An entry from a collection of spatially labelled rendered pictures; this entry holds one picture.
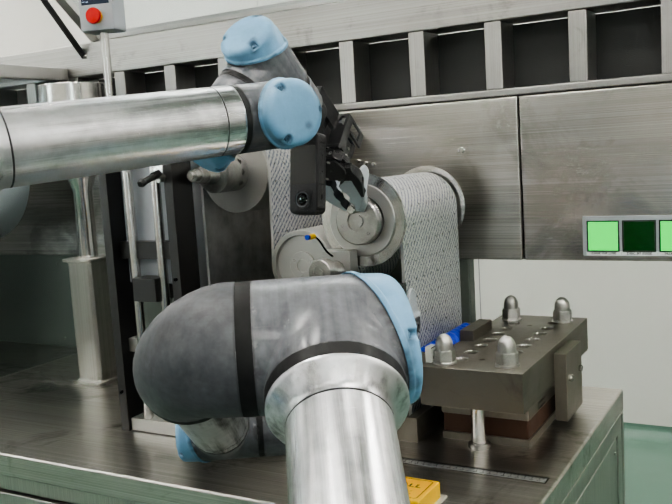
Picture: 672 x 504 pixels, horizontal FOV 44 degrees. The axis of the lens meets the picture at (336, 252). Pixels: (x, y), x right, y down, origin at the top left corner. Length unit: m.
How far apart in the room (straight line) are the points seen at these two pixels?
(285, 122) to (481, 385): 0.54
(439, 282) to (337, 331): 0.80
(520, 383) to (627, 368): 2.81
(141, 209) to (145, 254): 0.08
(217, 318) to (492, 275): 3.46
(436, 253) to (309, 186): 0.35
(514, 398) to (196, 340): 0.66
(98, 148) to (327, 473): 0.40
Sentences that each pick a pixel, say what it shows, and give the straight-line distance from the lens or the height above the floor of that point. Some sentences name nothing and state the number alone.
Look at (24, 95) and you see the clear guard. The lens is 2.10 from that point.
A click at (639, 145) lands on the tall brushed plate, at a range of 1.52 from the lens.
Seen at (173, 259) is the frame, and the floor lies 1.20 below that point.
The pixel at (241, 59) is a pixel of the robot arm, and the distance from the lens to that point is 1.05.
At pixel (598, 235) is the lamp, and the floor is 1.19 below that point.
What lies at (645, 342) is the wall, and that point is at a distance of 3.99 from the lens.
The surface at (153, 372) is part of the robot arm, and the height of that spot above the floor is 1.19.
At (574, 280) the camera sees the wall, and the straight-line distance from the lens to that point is 3.99.
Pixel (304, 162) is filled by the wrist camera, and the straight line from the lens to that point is 1.16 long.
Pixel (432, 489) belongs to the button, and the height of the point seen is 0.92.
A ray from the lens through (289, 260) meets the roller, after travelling 1.41.
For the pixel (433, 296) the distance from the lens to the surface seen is 1.42.
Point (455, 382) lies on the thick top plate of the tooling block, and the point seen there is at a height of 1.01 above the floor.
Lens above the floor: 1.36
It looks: 7 degrees down
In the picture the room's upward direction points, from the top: 4 degrees counter-clockwise
